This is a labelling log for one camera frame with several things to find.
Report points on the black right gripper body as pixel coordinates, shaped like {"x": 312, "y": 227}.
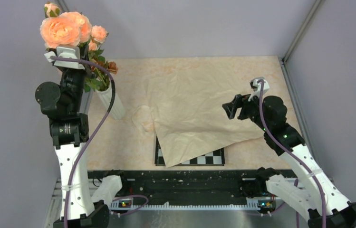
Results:
{"x": 250, "y": 109}

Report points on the orange kraft wrapping paper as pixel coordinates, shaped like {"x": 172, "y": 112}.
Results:
{"x": 186, "y": 108}

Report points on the brown rose flower stem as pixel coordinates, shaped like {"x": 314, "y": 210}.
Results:
{"x": 100, "y": 80}

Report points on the orange rose flower stem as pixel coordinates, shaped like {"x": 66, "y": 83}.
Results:
{"x": 98, "y": 37}

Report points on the pink rose flower stem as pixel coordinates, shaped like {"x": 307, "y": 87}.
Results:
{"x": 67, "y": 28}

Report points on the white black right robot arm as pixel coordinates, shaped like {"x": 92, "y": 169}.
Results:
{"x": 303, "y": 170}

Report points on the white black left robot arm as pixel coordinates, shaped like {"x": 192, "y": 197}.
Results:
{"x": 69, "y": 130}

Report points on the black white checkerboard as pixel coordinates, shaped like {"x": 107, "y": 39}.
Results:
{"x": 214, "y": 158}

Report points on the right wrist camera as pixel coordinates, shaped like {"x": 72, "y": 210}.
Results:
{"x": 259, "y": 86}

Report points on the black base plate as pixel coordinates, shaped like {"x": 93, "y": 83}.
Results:
{"x": 189, "y": 188}

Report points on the aluminium front rail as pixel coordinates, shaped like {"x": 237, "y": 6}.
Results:
{"x": 108, "y": 188}

